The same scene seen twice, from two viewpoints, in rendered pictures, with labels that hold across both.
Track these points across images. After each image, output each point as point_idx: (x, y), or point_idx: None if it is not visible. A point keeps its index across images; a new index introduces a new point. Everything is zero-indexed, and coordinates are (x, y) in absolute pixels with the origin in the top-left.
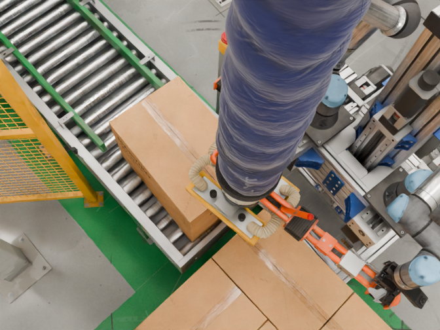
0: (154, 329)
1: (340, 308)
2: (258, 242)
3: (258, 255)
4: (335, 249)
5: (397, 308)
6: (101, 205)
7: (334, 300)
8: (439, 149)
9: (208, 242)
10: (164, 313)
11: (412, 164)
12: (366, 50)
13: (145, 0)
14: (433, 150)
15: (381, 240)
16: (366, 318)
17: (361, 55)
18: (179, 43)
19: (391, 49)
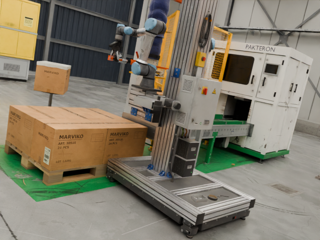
0: (102, 111)
1: (101, 125)
2: (131, 123)
3: (126, 122)
4: (128, 163)
5: (90, 193)
6: (148, 149)
7: (105, 125)
8: (200, 199)
9: (131, 115)
10: (106, 112)
11: (184, 189)
12: (278, 222)
13: (255, 171)
14: (176, 114)
15: (133, 171)
16: (95, 126)
17: (271, 219)
18: (236, 173)
19: (289, 233)
